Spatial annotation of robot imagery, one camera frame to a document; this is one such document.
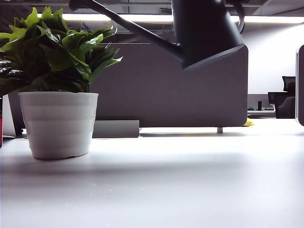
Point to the dark grey watering can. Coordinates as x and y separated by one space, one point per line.
202 28

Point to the white ribbed plant pot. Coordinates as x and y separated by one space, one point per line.
59 126

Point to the green leafy plant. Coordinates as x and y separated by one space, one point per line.
59 54

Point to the grey desk divider panel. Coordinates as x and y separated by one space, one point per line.
166 90

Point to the long ceiling light strip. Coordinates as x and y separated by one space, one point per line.
142 17

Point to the small yellow object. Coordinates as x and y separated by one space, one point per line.
249 122

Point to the ceiling air vent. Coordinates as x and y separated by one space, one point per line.
167 11

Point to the small dark cylinder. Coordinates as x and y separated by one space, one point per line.
259 105

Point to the background office desk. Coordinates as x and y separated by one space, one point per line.
261 112

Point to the dark grey panel stand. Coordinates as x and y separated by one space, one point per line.
17 114

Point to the white board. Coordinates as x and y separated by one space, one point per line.
8 118

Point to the red and black object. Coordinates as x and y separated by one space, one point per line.
1 130

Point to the grey divider foot bracket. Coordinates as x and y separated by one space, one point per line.
220 130

